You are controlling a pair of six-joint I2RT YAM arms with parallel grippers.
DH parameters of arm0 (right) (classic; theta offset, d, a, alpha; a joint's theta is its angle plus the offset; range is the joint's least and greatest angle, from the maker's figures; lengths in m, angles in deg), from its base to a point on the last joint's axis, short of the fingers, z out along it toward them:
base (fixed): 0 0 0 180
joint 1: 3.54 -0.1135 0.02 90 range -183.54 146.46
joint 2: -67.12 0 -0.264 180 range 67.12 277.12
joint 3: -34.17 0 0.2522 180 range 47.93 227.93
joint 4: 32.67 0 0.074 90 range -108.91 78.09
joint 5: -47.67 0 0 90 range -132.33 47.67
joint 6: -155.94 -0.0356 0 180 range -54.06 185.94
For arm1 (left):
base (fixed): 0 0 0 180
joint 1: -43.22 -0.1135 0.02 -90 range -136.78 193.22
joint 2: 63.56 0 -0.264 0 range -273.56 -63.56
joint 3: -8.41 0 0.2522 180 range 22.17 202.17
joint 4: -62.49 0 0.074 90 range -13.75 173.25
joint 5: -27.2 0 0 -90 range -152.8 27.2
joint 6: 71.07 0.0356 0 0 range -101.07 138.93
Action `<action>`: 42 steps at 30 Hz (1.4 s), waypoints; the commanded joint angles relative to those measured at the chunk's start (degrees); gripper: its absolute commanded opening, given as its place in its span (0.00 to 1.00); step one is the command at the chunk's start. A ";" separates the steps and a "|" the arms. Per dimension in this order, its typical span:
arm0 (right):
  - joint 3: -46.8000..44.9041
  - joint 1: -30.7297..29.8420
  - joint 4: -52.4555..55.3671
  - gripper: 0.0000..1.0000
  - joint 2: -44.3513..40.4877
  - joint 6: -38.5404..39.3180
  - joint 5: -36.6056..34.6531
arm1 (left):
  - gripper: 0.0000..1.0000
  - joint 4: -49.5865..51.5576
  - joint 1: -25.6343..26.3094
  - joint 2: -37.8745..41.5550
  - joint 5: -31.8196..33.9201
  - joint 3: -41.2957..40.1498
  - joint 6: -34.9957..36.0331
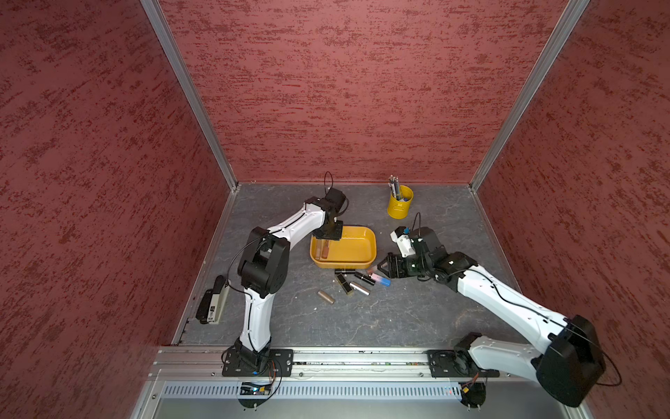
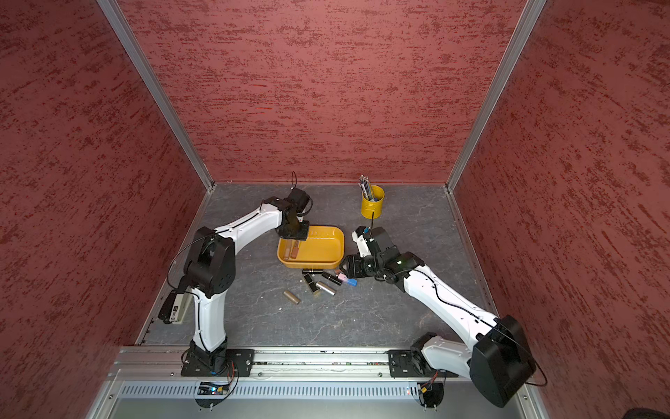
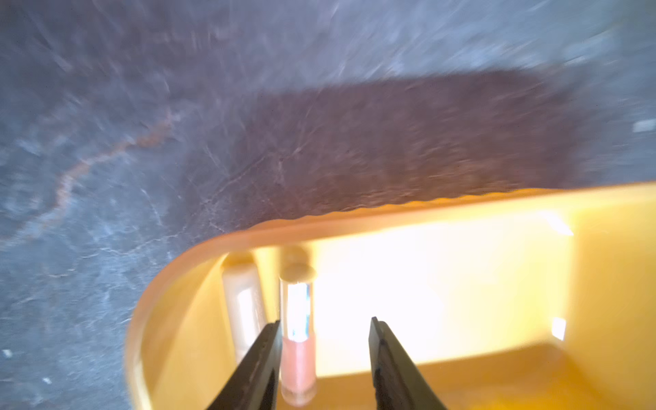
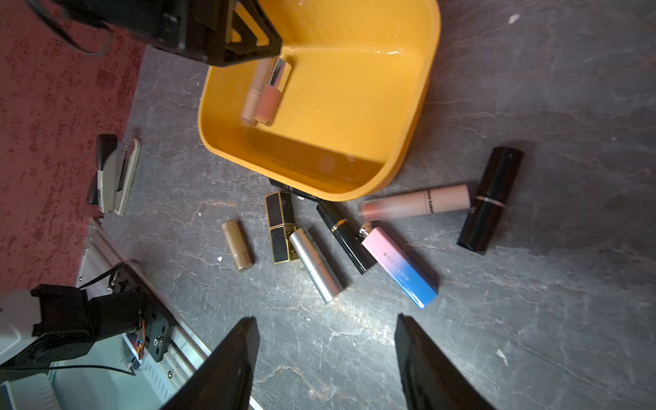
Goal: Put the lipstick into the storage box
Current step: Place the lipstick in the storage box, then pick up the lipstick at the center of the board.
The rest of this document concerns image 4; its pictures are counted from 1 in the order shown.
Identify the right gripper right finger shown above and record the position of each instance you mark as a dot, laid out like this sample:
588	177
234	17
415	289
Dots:
429	379

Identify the silver black lipstick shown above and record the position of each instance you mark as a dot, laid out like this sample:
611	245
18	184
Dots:
323	277

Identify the frosted peach lipstick tube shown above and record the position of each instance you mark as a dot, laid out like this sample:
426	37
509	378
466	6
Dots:
260	78

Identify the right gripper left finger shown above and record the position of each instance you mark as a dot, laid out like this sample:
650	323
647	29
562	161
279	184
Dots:
225	379

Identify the pale pink lip gloss tube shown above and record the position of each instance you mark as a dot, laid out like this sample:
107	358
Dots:
418	203

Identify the aluminium front rail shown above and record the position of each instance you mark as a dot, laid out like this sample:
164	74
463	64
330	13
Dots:
107	377

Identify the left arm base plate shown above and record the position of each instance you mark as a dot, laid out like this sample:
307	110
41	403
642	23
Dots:
155	323

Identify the pink blue gradient lipstick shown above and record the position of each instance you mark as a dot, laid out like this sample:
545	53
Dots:
398	265

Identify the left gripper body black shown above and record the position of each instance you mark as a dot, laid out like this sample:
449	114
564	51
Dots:
217	33

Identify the silver cap lip gloss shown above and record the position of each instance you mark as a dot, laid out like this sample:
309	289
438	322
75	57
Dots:
272	93

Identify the gold lipstick tube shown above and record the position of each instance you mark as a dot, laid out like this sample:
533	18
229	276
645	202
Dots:
237	245

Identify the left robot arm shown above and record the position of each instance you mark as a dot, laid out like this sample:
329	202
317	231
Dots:
51	326

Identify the black gold square lipstick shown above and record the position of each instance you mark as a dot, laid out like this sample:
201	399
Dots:
281	224

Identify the black gold-band lipstick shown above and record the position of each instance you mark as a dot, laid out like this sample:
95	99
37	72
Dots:
346	237

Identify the yellow storage tray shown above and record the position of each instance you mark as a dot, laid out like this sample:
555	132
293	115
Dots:
359	74

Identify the grey black stapler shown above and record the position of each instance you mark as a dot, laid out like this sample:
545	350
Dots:
111	186

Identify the black round lipstick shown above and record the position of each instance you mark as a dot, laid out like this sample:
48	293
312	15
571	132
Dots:
490	199

